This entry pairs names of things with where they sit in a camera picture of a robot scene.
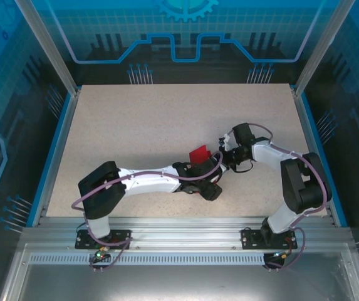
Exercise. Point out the red paper sheet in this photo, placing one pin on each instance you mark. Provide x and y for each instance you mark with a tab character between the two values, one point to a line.
199	155

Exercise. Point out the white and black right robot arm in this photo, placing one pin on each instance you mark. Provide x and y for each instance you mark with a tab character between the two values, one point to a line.
304	188

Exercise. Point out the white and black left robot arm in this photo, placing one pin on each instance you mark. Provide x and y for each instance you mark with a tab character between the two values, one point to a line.
154	183

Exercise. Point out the steel sheet panel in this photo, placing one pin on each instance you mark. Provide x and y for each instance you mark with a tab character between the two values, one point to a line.
182	282

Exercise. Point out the wide aluminium crossbeam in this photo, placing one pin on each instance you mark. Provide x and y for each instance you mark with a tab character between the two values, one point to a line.
185	233

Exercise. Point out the small circuit board with LED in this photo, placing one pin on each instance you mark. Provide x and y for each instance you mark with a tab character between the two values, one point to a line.
281	255
99	255

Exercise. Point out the aluminium side rail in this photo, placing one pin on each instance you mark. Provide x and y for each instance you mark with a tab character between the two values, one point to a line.
309	138
63	138

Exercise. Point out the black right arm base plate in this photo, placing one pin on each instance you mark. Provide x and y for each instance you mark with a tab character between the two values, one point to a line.
248	239

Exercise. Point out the aluminium frame post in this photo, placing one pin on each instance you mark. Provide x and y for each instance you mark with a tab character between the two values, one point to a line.
319	51
54	53

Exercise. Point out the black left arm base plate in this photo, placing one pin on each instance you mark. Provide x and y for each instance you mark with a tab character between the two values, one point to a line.
80	241

